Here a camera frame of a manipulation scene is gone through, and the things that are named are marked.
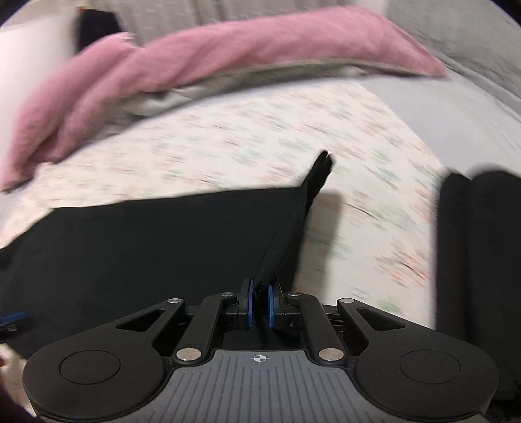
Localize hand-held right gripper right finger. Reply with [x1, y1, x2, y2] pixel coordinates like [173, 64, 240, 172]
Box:
[266, 279, 408, 362]

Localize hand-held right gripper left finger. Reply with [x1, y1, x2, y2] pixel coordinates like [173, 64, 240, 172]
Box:
[114, 279, 256, 363]

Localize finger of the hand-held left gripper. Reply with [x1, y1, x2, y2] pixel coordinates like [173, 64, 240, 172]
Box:
[0, 311, 27, 333]

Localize black pants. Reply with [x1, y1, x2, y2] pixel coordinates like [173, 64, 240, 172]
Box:
[0, 150, 335, 361]

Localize floral bed sheet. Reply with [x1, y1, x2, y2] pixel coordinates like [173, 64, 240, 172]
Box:
[0, 79, 448, 330]

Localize folded black cloth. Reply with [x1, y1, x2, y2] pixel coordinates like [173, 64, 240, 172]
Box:
[435, 170, 521, 405]

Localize pink duvet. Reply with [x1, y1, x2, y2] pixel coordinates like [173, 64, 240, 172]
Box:
[0, 5, 450, 193]

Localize grey bed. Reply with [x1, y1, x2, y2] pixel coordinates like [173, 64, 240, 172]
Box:
[354, 61, 521, 180]

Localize grey star-print curtain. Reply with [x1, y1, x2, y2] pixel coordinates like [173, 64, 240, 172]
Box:
[87, 0, 387, 47]

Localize dark hanging garment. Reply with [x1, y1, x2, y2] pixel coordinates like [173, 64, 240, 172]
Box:
[75, 8, 123, 53]

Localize grey quilted pillow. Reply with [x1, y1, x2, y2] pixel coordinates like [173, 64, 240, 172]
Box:
[385, 0, 521, 106]

